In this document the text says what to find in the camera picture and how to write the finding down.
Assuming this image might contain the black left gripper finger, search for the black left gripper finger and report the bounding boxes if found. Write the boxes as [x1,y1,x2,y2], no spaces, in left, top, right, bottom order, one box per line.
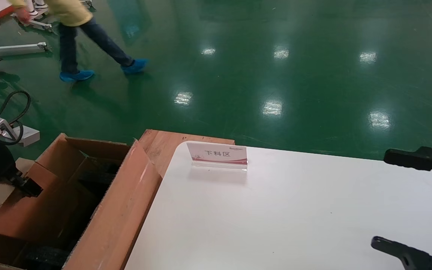
[12,175,43,198]

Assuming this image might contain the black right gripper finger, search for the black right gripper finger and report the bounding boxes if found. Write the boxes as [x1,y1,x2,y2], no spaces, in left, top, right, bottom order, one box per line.
[370,237,432,270]
[384,146,432,187]

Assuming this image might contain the large cardboard box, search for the large cardboard box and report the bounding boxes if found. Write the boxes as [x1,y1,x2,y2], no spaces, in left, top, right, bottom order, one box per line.
[0,133,163,270]

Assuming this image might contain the black foam block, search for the black foam block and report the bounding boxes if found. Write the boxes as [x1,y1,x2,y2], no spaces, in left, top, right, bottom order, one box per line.
[23,246,71,269]

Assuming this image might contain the person yellow shirt jeans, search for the person yellow shirt jeans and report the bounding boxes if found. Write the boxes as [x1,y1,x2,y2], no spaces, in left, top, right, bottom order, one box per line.
[8,0,149,83]

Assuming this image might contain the acrylic sign holder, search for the acrylic sign holder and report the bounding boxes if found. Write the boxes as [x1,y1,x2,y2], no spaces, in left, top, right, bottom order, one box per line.
[187,141,249,173]

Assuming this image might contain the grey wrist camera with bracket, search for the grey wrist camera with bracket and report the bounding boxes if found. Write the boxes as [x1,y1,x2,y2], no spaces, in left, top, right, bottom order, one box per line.
[0,103,41,147]

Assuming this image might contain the thick black cable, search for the thick black cable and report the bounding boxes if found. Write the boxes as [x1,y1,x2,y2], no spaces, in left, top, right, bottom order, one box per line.
[0,90,32,126]

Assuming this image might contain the white post stand base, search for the white post stand base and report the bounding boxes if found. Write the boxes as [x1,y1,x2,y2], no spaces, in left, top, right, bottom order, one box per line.
[12,0,54,33]

